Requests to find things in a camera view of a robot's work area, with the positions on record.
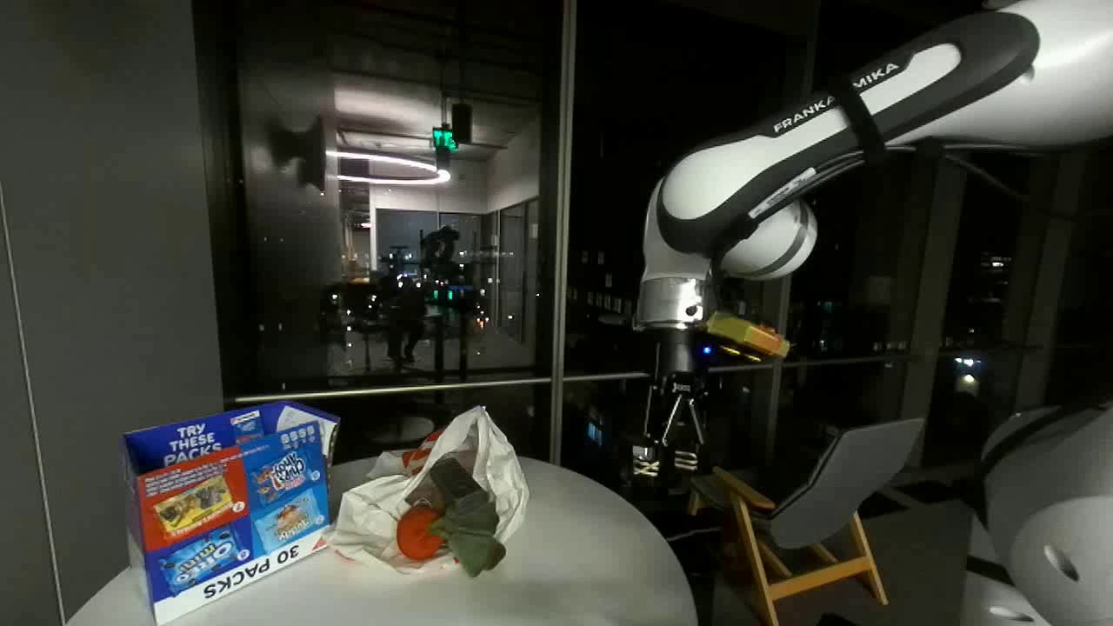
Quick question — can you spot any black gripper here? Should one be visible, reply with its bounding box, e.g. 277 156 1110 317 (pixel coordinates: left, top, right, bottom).
630 328 710 480

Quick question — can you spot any white plastic bag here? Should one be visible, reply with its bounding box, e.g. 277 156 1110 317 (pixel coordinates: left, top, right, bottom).
329 404 531 575

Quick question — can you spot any dark green cloth toy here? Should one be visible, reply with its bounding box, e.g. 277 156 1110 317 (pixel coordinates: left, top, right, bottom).
404 454 512 579

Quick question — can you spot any orange toy tomato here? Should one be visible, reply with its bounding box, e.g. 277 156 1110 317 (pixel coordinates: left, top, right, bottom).
395 505 449 562

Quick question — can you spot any wooden chair with grey seat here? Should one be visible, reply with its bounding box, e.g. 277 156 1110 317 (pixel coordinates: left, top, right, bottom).
693 412 929 626

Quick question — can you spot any grey vertical window mullion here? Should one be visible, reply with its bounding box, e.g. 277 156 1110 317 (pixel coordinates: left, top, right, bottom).
545 0 581 466

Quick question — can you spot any blue snack variety box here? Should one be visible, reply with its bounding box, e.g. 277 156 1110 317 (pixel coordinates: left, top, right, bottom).
121 401 346 626

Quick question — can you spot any yellow wrist camera box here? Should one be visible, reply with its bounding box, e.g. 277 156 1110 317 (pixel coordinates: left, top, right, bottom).
703 308 795 363

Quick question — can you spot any grey horizontal window rail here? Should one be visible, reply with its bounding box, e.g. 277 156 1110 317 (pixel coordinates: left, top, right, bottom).
231 354 931 404

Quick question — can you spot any ring ceiling light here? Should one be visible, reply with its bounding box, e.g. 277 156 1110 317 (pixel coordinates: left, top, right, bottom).
325 146 453 191

